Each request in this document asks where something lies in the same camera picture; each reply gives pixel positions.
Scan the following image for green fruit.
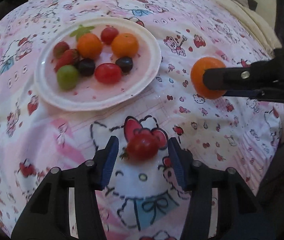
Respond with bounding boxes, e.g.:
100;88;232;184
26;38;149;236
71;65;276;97
57;65;79;90

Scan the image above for red cherry tomato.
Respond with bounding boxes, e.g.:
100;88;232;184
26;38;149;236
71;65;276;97
120;134;159;162
100;27;119;45
94;63;122;85

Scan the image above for small red strawberry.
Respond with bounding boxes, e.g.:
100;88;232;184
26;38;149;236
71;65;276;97
53;41;70;59

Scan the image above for large red strawberry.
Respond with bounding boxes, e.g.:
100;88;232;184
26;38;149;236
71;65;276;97
54;49;80;72

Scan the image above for Hello Kitty bedsheet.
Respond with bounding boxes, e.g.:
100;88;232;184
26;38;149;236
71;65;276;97
0;0;283;236

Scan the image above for strawberry pattern plate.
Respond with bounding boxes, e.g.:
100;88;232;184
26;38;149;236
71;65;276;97
33;16;162;112

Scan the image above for dark grape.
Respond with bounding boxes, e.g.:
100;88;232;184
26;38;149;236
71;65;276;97
115;56;133;73
76;59;95;77

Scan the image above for orange tangerine bottom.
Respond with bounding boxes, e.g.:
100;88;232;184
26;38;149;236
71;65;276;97
111;33;139;57

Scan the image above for orange tangerine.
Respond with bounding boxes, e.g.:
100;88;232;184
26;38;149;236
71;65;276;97
77;33;103;60
111;33;139;57
190;56;228;100

